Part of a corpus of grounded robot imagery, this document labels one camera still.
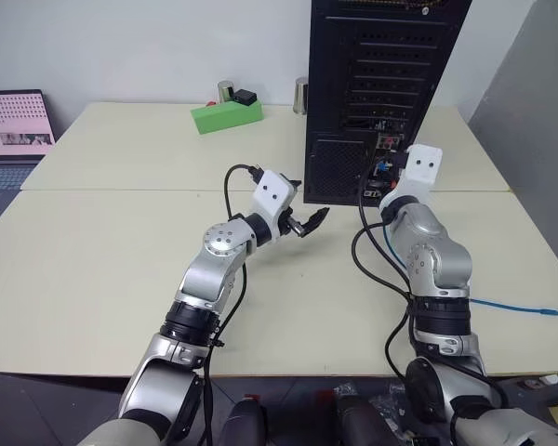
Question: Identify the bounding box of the grey partition panel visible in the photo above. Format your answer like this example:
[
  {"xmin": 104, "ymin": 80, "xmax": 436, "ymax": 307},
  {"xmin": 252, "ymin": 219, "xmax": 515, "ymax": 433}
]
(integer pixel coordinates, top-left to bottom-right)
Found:
[{"xmin": 464, "ymin": 0, "xmax": 558, "ymax": 280}]

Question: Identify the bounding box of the blue ethernet cable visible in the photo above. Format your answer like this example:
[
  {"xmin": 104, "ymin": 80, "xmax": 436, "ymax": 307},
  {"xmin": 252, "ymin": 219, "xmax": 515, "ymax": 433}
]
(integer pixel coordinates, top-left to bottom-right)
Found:
[{"xmin": 372, "ymin": 159, "xmax": 558, "ymax": 320}]

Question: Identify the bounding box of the dark rounded shape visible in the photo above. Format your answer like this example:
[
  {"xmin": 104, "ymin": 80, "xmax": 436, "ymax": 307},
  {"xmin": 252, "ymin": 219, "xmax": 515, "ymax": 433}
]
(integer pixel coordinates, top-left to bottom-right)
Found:
[
  {"xmin": 219, "ymin": 394, "xmax": 267, "ymax": 446},
  {"xmin": 330, "ymin": 394, "xmax": 401, "ymax": 446}
]

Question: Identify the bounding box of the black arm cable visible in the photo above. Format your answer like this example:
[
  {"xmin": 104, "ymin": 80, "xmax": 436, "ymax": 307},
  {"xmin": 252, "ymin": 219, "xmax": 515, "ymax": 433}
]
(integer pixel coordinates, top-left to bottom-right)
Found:
[
  {"xmin": 203, "ymin": 163, "xmax": 266, "ymax": 446},
  {"xmin": 351, "ymin": 165, "xmax": 420, "ymax": 387}
]

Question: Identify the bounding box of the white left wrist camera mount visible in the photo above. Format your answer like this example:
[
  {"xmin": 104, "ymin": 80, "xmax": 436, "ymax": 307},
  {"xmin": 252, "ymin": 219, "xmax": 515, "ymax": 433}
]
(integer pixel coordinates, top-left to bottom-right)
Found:
[{"xmin": 252, "ymin": 169, "xmax": 295, "ymax": 242}]

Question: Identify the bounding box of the green rectangular box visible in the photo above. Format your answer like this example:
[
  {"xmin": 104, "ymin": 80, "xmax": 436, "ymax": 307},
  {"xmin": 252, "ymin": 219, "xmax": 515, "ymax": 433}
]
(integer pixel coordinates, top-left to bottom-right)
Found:
[{"xmin": 190, "ymin": 98, "xmax": 265, "ymax": 137}]

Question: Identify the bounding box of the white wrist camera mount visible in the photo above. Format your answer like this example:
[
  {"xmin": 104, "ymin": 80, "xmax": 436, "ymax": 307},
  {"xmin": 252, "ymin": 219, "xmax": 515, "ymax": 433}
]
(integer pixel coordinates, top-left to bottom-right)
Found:
[
  {"xmin": 252, "ymin": 169, "xmax": 295, "ymax": 242},
  {"xmin": 392, "ymin": 144, "xmax": 444, "ymax": 205}
]

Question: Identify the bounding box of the black computer tower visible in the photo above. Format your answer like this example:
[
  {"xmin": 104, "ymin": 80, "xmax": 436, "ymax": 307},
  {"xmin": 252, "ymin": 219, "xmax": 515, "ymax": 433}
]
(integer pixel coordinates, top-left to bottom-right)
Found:
[{"xmin": 303, "ymin": 0, "xmax": 473, "ymax": 206}]

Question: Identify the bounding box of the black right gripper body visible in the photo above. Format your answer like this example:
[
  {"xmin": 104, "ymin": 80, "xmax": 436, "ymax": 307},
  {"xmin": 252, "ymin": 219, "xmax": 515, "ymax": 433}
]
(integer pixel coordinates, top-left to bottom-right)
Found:
[{"xmin": 386, "ymin": 151, "xmax": 410, "ymax": 186}]

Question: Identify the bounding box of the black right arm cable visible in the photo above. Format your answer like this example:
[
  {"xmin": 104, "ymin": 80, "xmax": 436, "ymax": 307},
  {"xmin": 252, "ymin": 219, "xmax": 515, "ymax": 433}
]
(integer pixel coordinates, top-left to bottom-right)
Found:
[{"xmin": 351, "ymin": 165, "xmax": 420, "ymax": 387}]

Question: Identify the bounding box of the small black device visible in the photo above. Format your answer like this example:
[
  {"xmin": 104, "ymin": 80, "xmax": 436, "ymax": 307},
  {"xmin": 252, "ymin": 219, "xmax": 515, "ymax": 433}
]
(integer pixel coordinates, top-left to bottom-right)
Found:
[{"xmin": 232, "ymin": 88, "xmax": 259, "ymax": 108}]

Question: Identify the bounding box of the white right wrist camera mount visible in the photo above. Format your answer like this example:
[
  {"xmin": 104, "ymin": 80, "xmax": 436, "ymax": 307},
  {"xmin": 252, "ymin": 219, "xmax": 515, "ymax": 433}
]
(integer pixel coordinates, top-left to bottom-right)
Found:
[{"xmin": 392, "ymin": 144, "xmax": 444, "ymax": 205}]

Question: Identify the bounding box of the laptop with pink screen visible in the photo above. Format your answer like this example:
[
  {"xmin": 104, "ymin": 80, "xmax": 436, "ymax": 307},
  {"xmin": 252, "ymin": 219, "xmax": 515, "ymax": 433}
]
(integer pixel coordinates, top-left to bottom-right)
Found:
[{"xmin": 0, "ymin": 88, "xmax": 57, "ymax": 220}]

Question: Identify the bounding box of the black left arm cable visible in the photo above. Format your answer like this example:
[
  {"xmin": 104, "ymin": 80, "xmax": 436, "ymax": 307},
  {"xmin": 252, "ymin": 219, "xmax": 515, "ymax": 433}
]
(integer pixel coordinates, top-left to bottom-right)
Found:
[{"xmin": 203, "ymin": 163, "xmax": 266, "ymax": 446}]

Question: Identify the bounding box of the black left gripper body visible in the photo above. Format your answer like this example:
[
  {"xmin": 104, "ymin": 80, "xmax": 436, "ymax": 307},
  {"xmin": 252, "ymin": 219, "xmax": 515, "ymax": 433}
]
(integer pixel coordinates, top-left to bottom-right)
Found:
[{"xmin": 277, "ymin": 203, "xmax": 310, "ymax": 239}]

